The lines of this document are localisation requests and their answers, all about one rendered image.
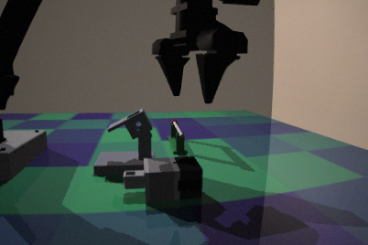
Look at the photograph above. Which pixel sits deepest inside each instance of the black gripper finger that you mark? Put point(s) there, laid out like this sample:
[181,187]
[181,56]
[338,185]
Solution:
[173,70]
[211,69]

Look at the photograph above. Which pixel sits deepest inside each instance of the grey pin with red cap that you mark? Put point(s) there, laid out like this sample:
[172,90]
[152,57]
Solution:
[174,122]

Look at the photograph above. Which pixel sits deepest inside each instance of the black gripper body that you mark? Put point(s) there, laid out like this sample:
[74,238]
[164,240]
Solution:
[192,32]

